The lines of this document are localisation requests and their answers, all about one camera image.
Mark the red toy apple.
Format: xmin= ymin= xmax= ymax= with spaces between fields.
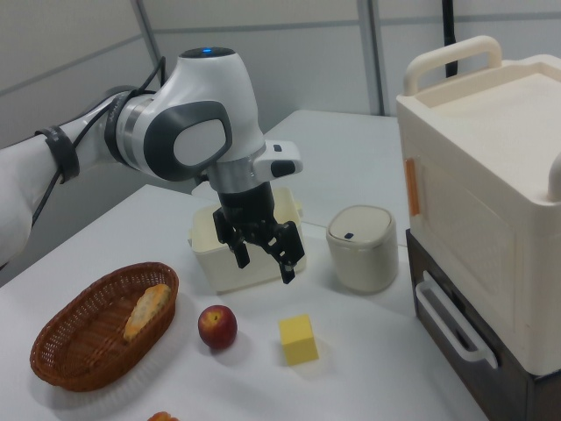
xmin=196 ymin=304 xmax=238 ymax=351

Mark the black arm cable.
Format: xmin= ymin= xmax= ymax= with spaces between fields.
xmin=28 ymin=55 xmax=168 ymax=232

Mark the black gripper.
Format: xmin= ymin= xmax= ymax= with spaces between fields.
xmin=212 ymin=181 xmax=306 ymax=286

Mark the cream mini trash bin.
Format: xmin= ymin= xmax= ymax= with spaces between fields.
xmin=325 ymin=204 xmax=401 ymax=295

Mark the grey partition post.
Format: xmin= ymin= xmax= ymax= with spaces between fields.
xmin=360 ymin=0 xmax=392 ymax=118

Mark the black cable strap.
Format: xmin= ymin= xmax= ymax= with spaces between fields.
xmin=35 ymin=125 xmax=82 ymax=186

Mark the toy bread slice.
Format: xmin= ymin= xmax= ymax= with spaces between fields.
xmin=122 ymin=282 xmax=173 ymax=343

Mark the white open plastic box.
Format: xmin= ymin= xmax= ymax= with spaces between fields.
xmin=187 ymin=187 xmax=309 ymax=296

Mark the cream toy oven cabinet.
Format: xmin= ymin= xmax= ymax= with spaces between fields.
xmin=395 ymin=35 xmax=561 ymax=376

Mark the dark brown drawer unit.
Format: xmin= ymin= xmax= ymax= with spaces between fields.
xmin=405 ymin=228 xmax=561 ymax=421

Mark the brown wicker basket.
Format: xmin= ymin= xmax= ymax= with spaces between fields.
xmin=29 ymin=261 xmax=181 ymax=393

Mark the white drawer handle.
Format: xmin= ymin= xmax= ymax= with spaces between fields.
xmin=414 ymin=281 xmax=500 ymax=370

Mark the black pole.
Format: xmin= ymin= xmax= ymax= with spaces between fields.
xmin=439 ymin=0 xmax=460 ymax=81

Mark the yellow cube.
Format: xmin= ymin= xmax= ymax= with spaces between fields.
xmin=278 ymin=313 xmax=320 ymax=366

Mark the orange oven door handle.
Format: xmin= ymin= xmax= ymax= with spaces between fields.
xmin=405 ymin=158 xmax=423 ymax=218

